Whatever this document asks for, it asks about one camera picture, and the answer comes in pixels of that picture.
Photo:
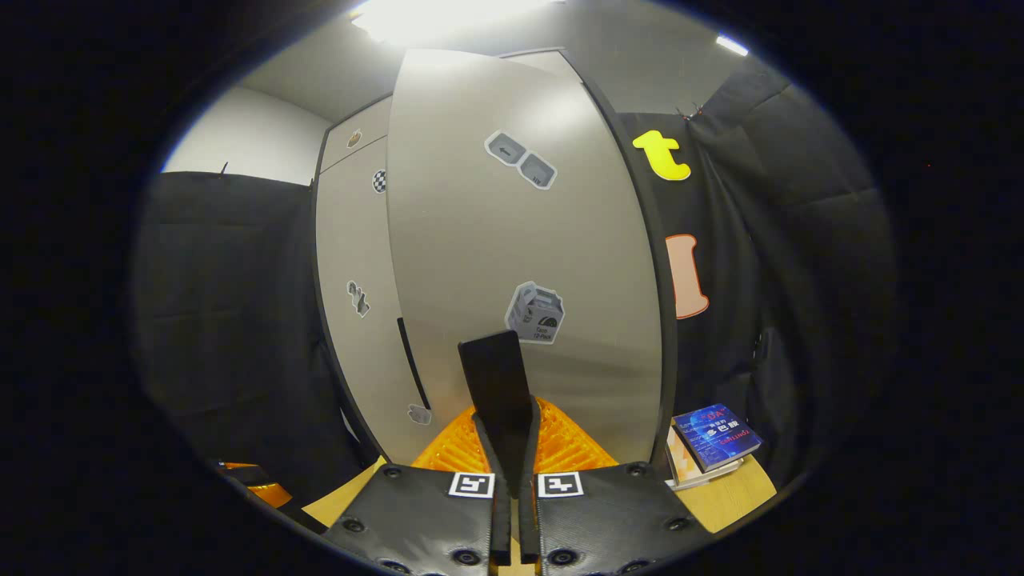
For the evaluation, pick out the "grey cabinet door box sticker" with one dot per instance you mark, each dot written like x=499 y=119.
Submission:
x=480 y=240

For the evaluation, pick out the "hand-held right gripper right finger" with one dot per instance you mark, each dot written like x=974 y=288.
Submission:
x=608 y=512

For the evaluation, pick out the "large ceiling light panel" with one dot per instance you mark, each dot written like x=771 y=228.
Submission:
x=448 y=18

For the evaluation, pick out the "small ceiling light panel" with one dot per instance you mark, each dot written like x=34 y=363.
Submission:
x=732 y=45

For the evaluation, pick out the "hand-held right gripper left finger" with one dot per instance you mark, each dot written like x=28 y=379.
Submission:
x=424 y=512

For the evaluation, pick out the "grey cabinet door checkered sticker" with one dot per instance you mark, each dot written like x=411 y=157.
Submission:
x=352 y=240

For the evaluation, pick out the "black backdrop cloth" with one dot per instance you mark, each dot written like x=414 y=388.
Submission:
x=800 y=240

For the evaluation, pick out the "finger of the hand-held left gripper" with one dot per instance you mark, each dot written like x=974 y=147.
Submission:
x=260 y=484

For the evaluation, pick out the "blue book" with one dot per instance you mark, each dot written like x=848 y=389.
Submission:
x=716 y=436

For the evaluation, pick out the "orange book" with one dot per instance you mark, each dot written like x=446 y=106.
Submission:
x=678 y=456

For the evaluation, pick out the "grey double-door shoe cabinet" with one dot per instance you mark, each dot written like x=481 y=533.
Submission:
x=670 y=360

